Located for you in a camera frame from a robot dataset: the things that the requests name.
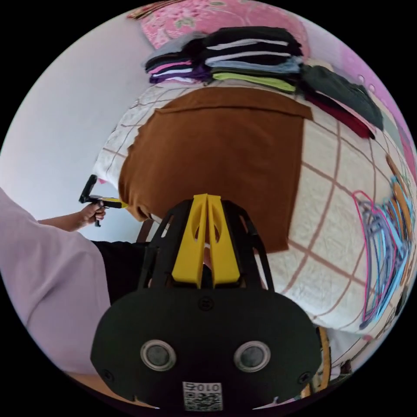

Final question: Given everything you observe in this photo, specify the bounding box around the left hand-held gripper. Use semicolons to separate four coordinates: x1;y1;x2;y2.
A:
85;194;129;228

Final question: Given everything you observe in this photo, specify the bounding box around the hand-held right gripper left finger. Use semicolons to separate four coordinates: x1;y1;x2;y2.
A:
172;193;209;290

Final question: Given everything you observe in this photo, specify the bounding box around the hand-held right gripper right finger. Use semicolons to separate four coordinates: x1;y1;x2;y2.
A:
208;195;242;289

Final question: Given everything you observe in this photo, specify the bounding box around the brown sweater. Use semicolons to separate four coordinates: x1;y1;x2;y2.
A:
118;87;314;253

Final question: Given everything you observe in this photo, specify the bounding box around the person's left forearm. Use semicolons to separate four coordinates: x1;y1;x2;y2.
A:
36;211;86;233

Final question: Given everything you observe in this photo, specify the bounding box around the person's left hand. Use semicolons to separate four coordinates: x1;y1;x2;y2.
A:
79;203;107;229

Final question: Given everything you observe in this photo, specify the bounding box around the person's body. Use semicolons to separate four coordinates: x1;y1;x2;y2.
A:
0;186;156;376

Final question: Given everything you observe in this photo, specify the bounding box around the bed with checked quilt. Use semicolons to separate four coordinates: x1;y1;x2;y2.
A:
92;58;417;337

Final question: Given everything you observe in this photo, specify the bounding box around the heap of coloured clothes hangers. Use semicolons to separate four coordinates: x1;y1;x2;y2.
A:
351;155;417;330

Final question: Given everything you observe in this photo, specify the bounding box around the pink floral pillow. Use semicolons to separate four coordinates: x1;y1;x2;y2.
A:
127;0;312;58

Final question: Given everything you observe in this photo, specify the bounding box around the pile of clothes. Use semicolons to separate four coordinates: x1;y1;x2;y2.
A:
144;26;385;140

